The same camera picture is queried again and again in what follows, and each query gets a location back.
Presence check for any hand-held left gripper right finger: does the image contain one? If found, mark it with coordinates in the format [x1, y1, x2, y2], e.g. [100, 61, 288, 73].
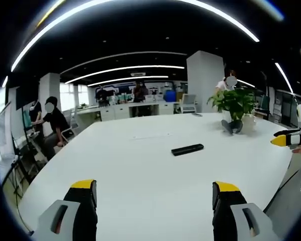
[212, 181, 281, 241]

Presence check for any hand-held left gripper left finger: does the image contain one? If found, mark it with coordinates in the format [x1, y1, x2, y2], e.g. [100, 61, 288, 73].
[31, 179, 98, 241]

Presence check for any black remote control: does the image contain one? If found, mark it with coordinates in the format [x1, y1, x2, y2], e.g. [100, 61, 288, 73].
[171, 143, 204, 157]

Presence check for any white plant pot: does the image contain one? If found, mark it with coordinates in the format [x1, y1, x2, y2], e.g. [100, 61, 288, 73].
[222, 110, 257, 132]

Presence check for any dark figurine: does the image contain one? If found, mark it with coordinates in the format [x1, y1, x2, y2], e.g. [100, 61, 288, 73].
[221, 118, 244, 136]

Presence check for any green potted plant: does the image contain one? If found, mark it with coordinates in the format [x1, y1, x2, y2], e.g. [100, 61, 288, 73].
[206, 88, 257, 122]

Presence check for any grey office chair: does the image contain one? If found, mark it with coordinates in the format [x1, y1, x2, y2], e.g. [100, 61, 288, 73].
[57, 107, 80, 146]

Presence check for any white square pillar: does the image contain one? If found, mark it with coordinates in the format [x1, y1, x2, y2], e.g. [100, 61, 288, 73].
[186, 50, 225, 113]

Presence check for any white office chair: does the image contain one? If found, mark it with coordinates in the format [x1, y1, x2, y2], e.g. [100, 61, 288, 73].
[178, 93, 198, 114]

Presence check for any white whiteboard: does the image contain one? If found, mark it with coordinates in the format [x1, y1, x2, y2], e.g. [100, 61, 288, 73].
[0, 101, 16, 156]

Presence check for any white counter desk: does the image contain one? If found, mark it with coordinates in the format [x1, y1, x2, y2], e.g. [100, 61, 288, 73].
[76, 100, 184, 129]

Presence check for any blue water barrel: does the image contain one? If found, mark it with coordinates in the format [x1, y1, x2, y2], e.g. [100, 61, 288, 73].
[164, 89, 177, 102]

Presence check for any black stand frame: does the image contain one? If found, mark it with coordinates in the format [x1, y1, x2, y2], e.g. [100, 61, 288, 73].
[11, 107, 47, 186]

